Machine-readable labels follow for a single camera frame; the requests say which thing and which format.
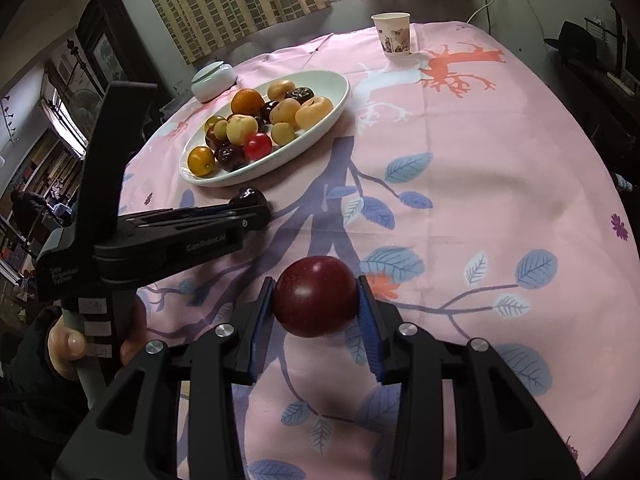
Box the pale yellow fruit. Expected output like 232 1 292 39
226 114 259 145

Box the tan round fruit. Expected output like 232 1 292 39
267 80 296 102

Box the yellow tomato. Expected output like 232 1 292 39
187 145 217 177

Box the printed paper cup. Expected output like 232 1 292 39
371 12 412 56

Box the white oval plate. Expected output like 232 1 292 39
179 70 351 188

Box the striped pepino melon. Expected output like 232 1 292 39
295 96 334 129

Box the small red tomato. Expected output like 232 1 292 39
244 133 273 160

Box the dark wooden cabinet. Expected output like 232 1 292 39
75 0 166 111

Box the wide checked curtain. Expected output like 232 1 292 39
132 0 332 65

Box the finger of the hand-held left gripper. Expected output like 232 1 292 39
94 205 273 287
119 202 246 239

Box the orange tangerine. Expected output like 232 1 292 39
230 88 265 116

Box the pink printed tablecloth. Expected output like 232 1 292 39
117 21 636 480

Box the bookshelf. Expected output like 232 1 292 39
0 130 86 271

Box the purple red plum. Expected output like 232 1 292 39
271 256 360 338

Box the person's left hand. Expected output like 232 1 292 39
47 297 148 376

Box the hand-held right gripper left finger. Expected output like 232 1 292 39
50 276 275 480

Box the standing fan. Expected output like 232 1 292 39
64 87 98 128

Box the pale green lidded jar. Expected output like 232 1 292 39
191 61 237 103

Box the heart-shaped dark plum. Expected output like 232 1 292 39
229 186 271 211

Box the black hat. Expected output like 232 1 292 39
544 20 616 61

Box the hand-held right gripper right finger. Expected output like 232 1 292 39
356 275 581 480

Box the white power cable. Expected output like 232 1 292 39
467 0 501 25

